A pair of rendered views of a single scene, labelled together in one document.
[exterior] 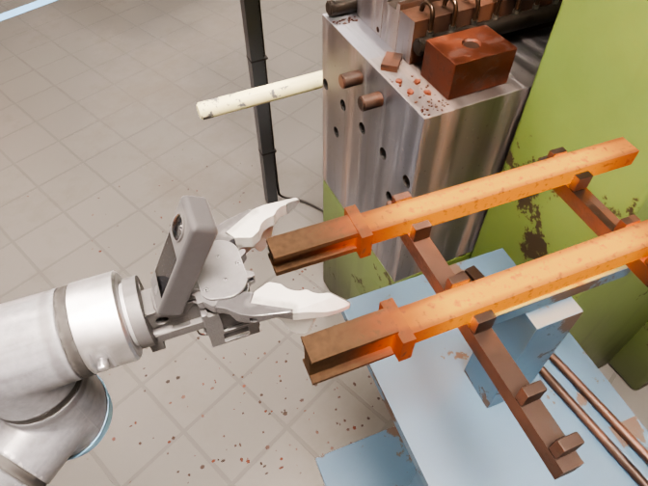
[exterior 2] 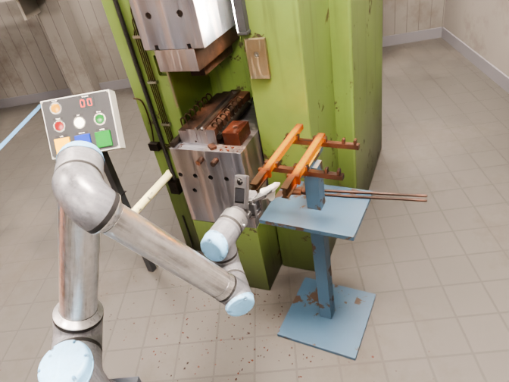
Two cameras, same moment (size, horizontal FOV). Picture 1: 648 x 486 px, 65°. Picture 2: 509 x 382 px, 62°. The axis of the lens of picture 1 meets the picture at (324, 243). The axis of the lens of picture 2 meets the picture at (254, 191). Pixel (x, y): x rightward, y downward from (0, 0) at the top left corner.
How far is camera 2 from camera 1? 1.14 m
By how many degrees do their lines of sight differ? 30
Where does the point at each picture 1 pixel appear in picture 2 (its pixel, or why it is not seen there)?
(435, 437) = (316, 223)
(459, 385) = (310, 211)
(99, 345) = (242, 219)
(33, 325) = (226, 221)
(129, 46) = not seen: outside the picture
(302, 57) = not seen: hidden behind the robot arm
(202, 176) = (102, 286)
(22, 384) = (233, 236)
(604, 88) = (281, 117)
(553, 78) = (264, 123)
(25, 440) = (235, 264)
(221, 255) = not seen: hidden behind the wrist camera
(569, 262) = (311, 148)
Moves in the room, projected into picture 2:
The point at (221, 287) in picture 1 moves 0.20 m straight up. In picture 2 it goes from (252, 195) to (242, 145)
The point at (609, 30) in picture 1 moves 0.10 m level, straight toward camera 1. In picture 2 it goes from (273, 102) to (278, 111)
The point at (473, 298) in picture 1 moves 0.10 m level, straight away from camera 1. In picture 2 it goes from (301, 164) to (293, 151)
